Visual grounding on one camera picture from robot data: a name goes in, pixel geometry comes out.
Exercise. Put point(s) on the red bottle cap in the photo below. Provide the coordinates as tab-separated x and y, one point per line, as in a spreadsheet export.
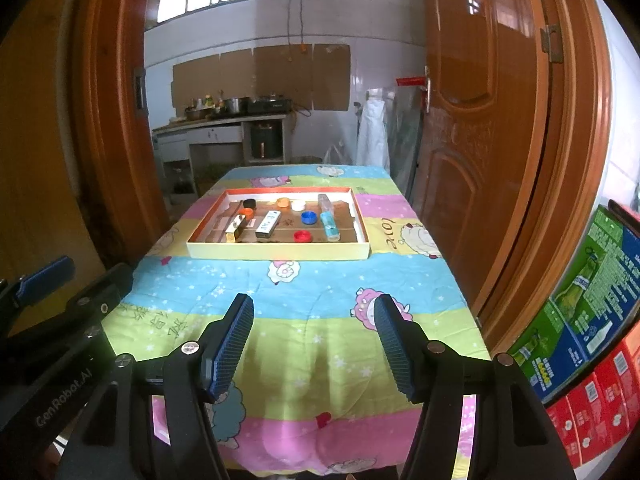
302	236

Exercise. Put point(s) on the brown cardboard wall lining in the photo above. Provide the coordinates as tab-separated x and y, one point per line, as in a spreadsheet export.
260	75

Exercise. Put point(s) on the metal door hinge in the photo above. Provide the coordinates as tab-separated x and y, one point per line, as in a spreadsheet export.
552	42

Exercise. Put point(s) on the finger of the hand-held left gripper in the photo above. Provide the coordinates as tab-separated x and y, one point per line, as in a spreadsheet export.
45	277
107	290

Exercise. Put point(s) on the shallow cardboard box tray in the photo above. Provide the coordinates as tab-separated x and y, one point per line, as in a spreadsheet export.
285	251

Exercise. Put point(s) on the clear plastic case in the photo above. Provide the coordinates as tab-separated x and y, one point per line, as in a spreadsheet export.
324	202

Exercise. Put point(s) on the green printed carton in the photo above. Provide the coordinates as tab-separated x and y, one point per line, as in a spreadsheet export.
575	300

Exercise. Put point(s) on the white woven sack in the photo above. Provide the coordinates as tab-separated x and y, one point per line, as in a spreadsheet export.
374	132

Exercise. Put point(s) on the wooden door jamb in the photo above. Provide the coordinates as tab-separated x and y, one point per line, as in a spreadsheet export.
575	160
115	110

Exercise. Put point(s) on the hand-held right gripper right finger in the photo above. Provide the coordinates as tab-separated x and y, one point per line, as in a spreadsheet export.
395	347

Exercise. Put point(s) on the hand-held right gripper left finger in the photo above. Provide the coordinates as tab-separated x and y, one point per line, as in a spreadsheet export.
232	345

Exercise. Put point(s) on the red printed carton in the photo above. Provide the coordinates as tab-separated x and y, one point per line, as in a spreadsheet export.
600	410

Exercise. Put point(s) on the cartoon sheep print tablecloth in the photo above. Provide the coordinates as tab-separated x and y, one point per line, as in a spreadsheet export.
300	285

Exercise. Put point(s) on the teal and white small box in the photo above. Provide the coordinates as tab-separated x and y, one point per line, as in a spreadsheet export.
330	225

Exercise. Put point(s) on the white kitchen counter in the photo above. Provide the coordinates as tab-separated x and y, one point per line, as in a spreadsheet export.
215	135

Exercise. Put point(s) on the gold lipstick box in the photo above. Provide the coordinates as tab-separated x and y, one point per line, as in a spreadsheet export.
235	227

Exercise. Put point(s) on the clear plastic bag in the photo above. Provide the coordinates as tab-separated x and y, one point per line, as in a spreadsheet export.
337	152

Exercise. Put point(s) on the leaning glass pane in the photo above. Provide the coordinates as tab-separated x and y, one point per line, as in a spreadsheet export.
405	140

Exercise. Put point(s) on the blue bottle cap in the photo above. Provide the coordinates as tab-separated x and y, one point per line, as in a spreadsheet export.
308	217

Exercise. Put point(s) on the brown wooden door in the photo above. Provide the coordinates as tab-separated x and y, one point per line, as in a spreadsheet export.
475	110

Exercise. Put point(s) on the red paper strip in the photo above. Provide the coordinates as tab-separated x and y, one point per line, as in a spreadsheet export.
410	80

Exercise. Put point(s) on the metal strike plate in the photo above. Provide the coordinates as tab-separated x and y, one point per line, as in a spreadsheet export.
139	87

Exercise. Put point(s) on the black gas stove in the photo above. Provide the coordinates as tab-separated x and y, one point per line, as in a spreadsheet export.
270	105

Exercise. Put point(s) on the white cartoon print case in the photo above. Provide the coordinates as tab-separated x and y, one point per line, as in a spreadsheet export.
267	224

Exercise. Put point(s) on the steel cooking pot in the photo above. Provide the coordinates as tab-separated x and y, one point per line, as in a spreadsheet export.
232	105

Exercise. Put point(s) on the white bottle cap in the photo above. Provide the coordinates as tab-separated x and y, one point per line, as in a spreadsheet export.
298	205

